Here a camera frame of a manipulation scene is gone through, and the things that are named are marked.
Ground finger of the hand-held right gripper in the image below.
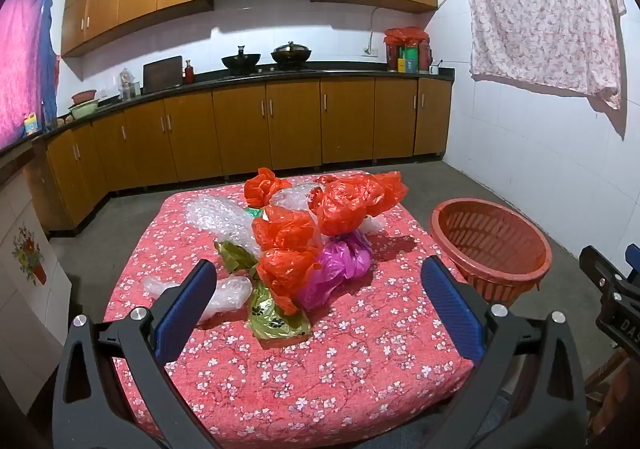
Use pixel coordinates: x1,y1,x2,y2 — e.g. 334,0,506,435
580,245,629,301
625,243,640,282

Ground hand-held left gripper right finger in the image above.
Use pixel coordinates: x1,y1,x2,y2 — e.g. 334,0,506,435
407,256,586,449

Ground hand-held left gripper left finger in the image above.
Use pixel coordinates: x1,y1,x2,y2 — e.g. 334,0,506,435
52,259,221,449

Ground orange plastic basket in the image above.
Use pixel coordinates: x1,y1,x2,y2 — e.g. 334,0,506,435
430,198,553,307

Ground yellow-green paw print bag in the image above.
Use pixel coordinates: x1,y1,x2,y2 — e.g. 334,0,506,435
215,239,312,341

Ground small clear plastic bag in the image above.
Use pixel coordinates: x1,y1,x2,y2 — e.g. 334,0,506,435
142,275,254,326

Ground wooden chair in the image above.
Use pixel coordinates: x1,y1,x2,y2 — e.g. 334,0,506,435
584,346,640,430

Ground large clear plastic bag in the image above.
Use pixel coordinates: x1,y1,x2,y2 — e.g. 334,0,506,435
182,194,257,250

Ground crumpled red plastic bag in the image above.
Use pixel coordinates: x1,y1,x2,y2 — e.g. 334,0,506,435
256,249,322,316
251,206,322,255

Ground purple plastic bag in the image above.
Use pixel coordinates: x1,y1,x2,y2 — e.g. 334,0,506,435
299,233,374,311

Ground red floral tablecloth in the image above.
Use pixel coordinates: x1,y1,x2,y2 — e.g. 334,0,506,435
102,169,476,447

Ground small knotted red plastic bag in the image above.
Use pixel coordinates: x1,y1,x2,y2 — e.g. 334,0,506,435
244,168,292,208

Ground large red plastic bag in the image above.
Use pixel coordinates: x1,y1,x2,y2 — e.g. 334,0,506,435
310,172,409,236

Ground clear crumpled plastic film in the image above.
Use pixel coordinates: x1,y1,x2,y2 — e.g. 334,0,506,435
270,183,326,216

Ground white board with flower picture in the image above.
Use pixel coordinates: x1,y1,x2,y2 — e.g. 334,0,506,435
0,164,72,382

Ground wooden lower kitchen cabinets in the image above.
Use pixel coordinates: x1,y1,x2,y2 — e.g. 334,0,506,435
31,77,453,233

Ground green basin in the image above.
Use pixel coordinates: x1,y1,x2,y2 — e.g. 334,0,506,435
68,99,101,121

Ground clear glass jar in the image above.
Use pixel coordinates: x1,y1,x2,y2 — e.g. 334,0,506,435
119,68,139,101

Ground dark cutting board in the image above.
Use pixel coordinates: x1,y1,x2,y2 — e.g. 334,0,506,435
142,56,185,95

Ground black kitchen countertop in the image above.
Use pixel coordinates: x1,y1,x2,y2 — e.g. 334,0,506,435
0,60,456,155

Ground red container with bag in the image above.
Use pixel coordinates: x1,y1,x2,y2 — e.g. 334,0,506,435
383,26,432,73

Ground pink floral hanging cloth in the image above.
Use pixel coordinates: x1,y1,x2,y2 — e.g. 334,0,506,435
457,0,627,111

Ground black wok with lid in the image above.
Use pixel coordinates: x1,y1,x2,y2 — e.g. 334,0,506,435
271,42,313,69

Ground pink and blue hanging cloth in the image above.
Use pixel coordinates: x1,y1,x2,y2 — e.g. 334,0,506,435
0,0,60,150

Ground black wok with handle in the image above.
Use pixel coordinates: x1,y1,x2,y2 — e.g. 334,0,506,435
221,45,262,74

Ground power cord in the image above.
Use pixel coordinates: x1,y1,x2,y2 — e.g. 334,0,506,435
367,0,461,55

